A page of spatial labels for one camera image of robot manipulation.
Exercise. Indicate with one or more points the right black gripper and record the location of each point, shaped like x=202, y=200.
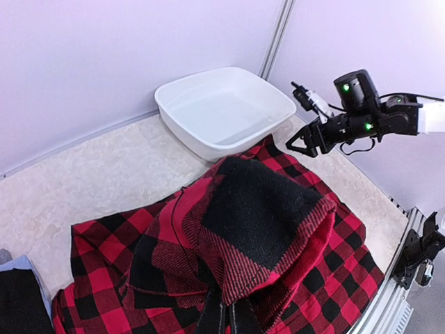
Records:
x=334, y=131

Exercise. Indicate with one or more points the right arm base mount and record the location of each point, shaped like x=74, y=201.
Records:
x=416, y=261

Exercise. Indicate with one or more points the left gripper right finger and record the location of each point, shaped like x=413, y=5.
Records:
x=242, y=318

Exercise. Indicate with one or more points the grey folded shirt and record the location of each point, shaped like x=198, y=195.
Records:
x=5, y=256

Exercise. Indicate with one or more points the white plastic tub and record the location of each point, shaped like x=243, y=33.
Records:
x=223, y=111

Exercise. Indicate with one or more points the red black plaid shirt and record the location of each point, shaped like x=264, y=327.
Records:
x=258, y=224

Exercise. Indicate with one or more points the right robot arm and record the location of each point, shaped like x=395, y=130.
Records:
x=363, y=114

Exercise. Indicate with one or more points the front aluminium rail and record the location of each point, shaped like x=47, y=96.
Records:
x=389, y=311

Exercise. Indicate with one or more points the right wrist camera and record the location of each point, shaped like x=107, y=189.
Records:
x=310, y=100

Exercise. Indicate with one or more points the black folded shirt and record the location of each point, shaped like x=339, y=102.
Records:
x=22, y=307

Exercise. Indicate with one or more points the right aluminium frame post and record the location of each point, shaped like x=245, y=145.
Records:
x=278, y=34

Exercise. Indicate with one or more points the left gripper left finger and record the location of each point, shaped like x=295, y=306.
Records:
x=211, y=319

